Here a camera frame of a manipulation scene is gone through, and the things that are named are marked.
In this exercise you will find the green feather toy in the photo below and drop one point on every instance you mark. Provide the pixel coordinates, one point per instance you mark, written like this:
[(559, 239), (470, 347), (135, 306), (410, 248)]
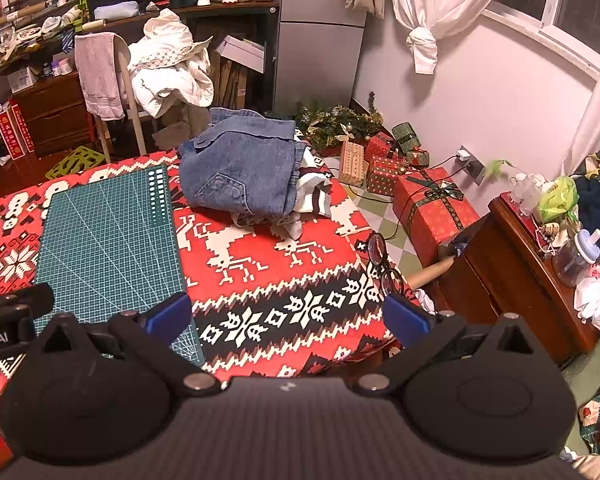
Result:
[(497, 166)]

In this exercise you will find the white plastic bag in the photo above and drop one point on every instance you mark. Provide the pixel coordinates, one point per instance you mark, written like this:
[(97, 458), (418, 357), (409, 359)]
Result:
[(597, 300)]

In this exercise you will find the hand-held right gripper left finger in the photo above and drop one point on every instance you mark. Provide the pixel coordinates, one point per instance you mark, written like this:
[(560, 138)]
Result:
[(172, 310)]

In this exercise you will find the large red gift box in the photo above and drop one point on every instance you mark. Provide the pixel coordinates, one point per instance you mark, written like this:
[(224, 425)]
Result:
[(430, 220)]

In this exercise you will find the pink grey towel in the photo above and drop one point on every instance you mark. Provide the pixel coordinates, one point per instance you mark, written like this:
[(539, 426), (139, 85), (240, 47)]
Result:
[(97, 75)]

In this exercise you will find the white wall socket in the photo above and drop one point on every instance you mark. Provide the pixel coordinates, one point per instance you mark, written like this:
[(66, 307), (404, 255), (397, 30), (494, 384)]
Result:
[(477, 172)]

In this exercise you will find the cream sweater with maroon stripes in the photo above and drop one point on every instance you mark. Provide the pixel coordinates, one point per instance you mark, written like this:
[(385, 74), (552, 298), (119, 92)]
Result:
[(312, 195)]

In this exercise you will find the dark wooden desk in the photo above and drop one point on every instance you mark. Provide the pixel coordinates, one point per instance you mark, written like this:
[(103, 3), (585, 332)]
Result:
[(220, 9)]

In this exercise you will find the clear bottle with blue lid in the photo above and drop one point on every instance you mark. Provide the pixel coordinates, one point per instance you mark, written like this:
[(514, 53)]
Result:
[(577, 262)]

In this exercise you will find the clear glass pitcher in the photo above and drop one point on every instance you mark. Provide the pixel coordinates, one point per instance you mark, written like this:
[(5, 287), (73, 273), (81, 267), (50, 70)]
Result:
[(525, 192)]

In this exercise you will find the dark blue garment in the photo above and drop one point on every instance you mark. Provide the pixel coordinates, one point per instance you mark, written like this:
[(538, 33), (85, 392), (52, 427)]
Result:
[(597, 200)]

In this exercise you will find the grey refrigerator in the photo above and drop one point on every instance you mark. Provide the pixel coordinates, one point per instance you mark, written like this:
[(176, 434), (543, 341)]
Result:
[(315, 60)]

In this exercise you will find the beige crumpled cloth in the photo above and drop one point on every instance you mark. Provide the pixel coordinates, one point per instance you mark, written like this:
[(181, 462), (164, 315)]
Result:
[(180, 132)]

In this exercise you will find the red printed box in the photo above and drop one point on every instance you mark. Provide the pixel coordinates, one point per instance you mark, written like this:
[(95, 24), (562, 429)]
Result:
[(22, 125), (5, 135)]

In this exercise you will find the flat cardboard boxes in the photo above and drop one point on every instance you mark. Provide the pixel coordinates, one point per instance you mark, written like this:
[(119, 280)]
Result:
[(227, 85)]

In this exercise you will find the beige striped gift box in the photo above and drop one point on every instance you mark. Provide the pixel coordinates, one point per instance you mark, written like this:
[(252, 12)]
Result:
[(351, 162)]

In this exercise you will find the black round eyeglasses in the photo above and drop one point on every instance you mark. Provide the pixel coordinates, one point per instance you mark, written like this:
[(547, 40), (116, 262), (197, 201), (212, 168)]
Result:
[(377, 250)]

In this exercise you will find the blue denim shorts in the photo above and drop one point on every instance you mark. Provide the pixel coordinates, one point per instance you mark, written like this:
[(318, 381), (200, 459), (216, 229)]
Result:
[(240, 170)]

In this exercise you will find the white open box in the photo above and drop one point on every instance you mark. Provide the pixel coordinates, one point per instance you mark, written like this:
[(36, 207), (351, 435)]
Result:
[(240, 52)]

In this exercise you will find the white framed window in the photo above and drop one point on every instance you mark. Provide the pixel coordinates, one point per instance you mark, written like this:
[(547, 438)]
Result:
[(580, 10)]

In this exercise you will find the grey crumpled garment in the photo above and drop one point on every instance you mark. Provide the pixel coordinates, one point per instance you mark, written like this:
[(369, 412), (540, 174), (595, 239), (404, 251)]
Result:
[(294, 227)]

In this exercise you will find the white clothes pile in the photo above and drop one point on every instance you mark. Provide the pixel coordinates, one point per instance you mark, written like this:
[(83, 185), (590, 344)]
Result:
[(170, 75)]

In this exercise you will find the green cutting mat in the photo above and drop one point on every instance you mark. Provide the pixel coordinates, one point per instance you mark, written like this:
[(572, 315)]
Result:
[(110, 240)]

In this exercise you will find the white knotted curtain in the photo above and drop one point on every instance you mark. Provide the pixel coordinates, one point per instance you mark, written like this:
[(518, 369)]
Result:
[(422, 45)]

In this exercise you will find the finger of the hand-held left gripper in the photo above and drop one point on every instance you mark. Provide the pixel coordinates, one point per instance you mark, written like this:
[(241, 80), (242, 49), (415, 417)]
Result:
[(20, 302)]

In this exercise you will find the brown wooden nightstand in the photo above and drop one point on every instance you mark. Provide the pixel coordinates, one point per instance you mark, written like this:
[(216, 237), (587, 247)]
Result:
[(510, 280)]

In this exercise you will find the green plastic bag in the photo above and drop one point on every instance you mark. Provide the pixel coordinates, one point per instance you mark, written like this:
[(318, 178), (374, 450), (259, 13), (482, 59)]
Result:
[(557, 197)]

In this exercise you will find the green christmas garland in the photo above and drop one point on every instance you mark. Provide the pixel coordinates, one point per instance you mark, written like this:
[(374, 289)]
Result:
[(330, 122)]

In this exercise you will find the white charger plug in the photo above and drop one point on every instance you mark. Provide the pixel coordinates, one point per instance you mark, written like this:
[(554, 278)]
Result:
[(464, 155)]

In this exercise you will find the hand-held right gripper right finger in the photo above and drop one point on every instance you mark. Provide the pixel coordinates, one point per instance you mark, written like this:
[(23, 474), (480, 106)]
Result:
[(405, 317)]

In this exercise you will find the red patterned blanket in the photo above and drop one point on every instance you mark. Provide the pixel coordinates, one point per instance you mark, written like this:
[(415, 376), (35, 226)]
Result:
[(330, 260)]

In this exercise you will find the red patterned gift box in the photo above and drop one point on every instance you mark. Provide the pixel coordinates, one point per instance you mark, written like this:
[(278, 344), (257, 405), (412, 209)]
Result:
[(377, 146), (382, 177)]

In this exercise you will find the brown wooden drawer cabinet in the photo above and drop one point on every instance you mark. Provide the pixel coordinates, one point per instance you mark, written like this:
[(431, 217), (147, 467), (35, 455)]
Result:
[(55, 110)]

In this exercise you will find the brown paper tube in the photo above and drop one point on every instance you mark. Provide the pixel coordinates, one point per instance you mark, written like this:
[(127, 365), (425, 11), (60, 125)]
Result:
[(430, 274)]

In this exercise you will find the beige wooden chair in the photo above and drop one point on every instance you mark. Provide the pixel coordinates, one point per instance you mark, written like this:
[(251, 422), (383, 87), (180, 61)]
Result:
[(139, 135)]

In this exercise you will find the small red green gift box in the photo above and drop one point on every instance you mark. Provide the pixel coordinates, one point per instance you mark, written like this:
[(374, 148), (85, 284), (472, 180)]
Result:
[(417, 157)]

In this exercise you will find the light blue pouch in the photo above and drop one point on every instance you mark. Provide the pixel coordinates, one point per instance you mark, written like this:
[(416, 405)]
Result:
[(115, 11)]

